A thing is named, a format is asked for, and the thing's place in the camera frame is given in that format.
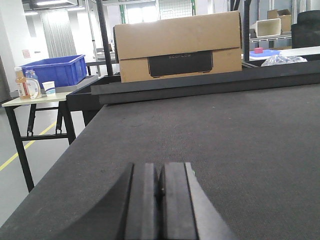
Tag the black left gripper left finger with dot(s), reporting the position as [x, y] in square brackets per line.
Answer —
[128, 211]

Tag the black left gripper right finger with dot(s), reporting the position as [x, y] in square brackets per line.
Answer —
[186, 211]

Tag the pink block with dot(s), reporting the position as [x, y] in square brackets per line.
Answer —
[258, 50]

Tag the beige folding table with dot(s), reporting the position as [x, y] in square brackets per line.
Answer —
[64, 124]

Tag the white paper cup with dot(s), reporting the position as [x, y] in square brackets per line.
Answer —
[49, 88]

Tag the blue plastic crate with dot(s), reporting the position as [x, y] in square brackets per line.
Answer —
[64, 71]

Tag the orange juice bottle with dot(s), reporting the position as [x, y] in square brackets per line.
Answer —
[22, 85]

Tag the clear plastic bottle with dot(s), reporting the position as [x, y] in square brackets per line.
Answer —
[33, 85]

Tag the large brown cardboard box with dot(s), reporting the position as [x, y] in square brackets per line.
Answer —
[179, 47]

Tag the crumpled clear plastic bag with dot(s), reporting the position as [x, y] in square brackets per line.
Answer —
[282, 60]

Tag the flat blue tray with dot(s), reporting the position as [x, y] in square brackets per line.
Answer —
[265, 53]

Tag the metal shelf rack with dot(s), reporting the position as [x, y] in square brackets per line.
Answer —
[282, 41]

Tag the white open box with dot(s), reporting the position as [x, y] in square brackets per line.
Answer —
[267, 27]

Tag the black vertical pole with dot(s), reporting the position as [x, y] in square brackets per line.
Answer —
[104, 36]

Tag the black office chair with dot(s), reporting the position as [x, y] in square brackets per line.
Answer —
[306, 32]

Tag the small cardboard box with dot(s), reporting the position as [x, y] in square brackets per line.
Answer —
[284, 15]

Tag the black conveyor frame rail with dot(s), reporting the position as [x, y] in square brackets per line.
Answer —
[110, 90]

